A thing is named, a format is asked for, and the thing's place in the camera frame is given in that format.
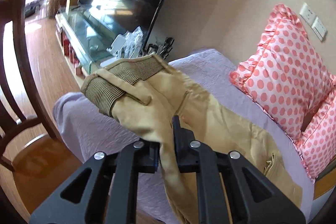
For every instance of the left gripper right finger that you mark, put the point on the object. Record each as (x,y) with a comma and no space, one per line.
(187,158)

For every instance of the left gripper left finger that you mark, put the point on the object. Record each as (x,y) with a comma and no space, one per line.
(149,157)

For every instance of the tan khaki pants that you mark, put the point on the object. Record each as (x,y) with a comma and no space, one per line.
(144,94)

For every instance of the lavender bed sheet mattress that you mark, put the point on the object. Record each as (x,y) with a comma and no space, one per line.
(85,131)

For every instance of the dark wooden chair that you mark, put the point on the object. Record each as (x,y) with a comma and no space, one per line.
(13,11)

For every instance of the pink polka dot pillow left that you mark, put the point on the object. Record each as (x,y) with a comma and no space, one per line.
(286,77)

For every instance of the pink polka dot pillow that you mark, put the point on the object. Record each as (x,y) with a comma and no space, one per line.
(286,77)
(316,144)

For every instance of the pink polka dot pillow right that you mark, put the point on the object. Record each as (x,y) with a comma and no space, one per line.
(316,144)

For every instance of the glass top tv cabinet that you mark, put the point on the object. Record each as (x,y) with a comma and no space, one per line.
(91,30)

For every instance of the wooden headboard panel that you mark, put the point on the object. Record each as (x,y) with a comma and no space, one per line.
(325,181)

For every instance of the white wall switch plate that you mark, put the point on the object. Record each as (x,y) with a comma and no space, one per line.
(319,29)

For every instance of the white wall socket plate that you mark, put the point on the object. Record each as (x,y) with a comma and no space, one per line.
(307,14)

